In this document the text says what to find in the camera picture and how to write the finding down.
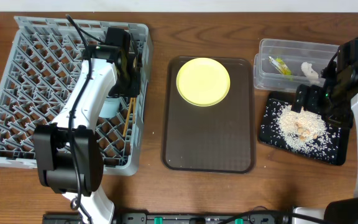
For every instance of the wooden chopstick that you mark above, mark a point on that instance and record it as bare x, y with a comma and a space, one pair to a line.
127, 117
133, 110

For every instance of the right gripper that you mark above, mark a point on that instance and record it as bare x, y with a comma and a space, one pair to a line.
312, 93

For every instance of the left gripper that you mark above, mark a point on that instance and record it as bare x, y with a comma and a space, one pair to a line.
133, 88

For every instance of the rice leftovers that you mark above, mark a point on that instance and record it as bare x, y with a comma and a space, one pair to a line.
303, 133

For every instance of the white tissue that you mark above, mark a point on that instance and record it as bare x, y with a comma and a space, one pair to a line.
309, 73

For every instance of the yellow plate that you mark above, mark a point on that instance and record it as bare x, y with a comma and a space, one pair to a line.
203, 82

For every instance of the black tray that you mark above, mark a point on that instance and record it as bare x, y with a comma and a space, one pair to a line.
338, 156

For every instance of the clear plastic bin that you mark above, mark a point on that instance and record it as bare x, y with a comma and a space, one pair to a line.
293, 53

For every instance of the dark brown serving tray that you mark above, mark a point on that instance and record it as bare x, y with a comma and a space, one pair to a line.
218, 138

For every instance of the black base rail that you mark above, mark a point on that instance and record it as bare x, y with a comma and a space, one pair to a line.
142, 218

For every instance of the grey dishwasher rack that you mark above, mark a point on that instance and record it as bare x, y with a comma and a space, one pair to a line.
42, 70

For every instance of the light blue bowl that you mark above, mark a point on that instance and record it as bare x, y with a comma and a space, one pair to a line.
110, 108

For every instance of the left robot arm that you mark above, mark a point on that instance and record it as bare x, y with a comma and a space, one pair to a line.
68, 157

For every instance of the green snack wrapper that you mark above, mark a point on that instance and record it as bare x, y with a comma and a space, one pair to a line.
280, 66

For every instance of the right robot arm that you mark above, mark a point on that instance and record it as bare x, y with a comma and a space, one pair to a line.
344, 86

